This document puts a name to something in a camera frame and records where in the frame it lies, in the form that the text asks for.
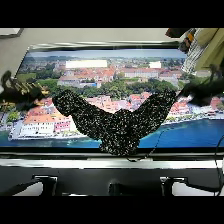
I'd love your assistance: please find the black speckled garment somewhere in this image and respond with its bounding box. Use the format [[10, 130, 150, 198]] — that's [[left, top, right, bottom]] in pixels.
[[52, 88, 178, 157]]

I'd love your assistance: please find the checked shirt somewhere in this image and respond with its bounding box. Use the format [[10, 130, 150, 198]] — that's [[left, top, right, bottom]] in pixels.
[[181, 31, 210, 75]]

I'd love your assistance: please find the dark garment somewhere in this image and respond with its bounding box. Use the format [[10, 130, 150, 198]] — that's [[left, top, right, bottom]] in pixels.
[[165, 28, 197, 54]]

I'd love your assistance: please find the olive garment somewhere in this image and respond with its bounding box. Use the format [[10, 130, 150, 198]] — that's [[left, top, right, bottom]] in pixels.
[[194, 28, 224, 73]]

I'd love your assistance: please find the silver frame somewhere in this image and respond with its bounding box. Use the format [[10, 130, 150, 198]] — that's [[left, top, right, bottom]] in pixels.
[[0, 155, 224, 197]]

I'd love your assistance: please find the black cable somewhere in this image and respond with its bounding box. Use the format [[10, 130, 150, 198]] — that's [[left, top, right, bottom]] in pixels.
[[214, 134, 224, 196], [126, 126, 178, 164]]

